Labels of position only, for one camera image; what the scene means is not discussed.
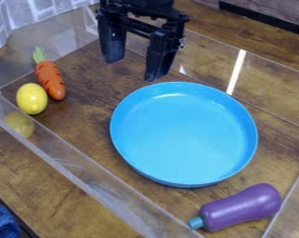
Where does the yellow toy lemon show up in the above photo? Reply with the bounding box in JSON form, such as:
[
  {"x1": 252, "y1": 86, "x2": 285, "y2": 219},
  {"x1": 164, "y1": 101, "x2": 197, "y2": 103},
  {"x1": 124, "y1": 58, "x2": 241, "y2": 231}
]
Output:
[{"x1": 16, "y1": 83, "x2": 48, "y2": 114}]

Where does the clear acrylic enclosure wall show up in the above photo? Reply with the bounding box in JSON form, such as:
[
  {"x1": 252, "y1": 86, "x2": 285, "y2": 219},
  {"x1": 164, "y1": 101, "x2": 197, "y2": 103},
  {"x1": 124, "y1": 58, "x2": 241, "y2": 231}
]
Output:
[{"x1": 0, "y1": 4, "x2": 299, "y2": 238}]

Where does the orange toy carrot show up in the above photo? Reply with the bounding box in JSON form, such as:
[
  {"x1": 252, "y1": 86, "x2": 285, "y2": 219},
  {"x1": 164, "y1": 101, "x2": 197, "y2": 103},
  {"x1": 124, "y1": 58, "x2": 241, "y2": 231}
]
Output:
[{"x1": 32, "y1": 46, "x2": 66, "y2": 100}]

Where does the purple toy eggplant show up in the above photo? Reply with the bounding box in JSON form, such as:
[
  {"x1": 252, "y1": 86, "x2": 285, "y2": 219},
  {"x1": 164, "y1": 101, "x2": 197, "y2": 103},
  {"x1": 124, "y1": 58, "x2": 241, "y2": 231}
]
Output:
[{"x1": 188, "y1": 183, "x2": 281, "y2": 231}]

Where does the white patterned curtain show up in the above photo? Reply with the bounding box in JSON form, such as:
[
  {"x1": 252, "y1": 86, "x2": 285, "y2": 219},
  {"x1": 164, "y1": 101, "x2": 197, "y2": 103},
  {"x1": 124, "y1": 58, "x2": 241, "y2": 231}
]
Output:
[{"x1": 0, "y1": 0, "x2": 100, "y2": 49}]

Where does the round blue tray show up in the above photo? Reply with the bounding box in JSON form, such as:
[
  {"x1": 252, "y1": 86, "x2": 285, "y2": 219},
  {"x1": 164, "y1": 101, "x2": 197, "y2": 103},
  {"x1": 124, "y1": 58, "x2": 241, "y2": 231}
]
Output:
[{"x1": 110, "y1": 82, "x2": 257, "y2": 188}]

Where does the blue plastic crate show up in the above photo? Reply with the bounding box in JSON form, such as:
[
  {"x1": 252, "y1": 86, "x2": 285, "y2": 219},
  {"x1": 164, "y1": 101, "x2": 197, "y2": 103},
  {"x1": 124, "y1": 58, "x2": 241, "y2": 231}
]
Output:
[{"x1": 0, "y1": 205, "x2": 21, "y2": 238}]

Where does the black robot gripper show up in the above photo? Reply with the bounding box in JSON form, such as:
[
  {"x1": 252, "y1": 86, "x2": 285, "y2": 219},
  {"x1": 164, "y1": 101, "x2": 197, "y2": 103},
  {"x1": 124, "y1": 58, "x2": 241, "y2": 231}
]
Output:
[{"x1": 96, "y1": 0, "x2": 189, "y2": 82}]

